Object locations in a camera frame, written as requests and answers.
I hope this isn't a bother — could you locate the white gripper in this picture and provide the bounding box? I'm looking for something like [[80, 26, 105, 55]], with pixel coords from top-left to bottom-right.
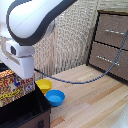
[[0, 49, 36, 80]]

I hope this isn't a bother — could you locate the granola bars cardboard box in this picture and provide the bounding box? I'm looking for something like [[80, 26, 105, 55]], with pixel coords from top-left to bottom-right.
[[0, 68, 36, 108]]

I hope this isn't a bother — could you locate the yellow plastic bowl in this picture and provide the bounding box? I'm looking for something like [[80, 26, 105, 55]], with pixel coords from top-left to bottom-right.
[[35, 78, 54, 95]]

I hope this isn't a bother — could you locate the black storage box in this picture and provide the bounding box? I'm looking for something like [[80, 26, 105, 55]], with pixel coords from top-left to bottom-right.
[[0, 87, 52, 128]]

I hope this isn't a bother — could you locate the blue plastic bowl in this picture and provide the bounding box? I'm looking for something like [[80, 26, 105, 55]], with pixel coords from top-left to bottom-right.
[[45, 89, 66, 108]]

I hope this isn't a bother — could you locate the beige woven curtain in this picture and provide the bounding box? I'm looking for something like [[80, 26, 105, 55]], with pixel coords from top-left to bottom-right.
[[33, 0, 101, 77]]

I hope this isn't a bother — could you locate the brown wooden dresser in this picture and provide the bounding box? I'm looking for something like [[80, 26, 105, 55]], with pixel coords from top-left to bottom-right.
[[86, 9, 128, 83]]

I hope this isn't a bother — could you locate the blue-grey braided cable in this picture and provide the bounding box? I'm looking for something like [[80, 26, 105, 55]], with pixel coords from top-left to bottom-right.
[[33, 29, 128, 85]]

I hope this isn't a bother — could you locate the silver drawer handle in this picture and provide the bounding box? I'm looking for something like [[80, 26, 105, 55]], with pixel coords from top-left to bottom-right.
[[103, 28, 126, 36], [96, 55, 121, 67]]

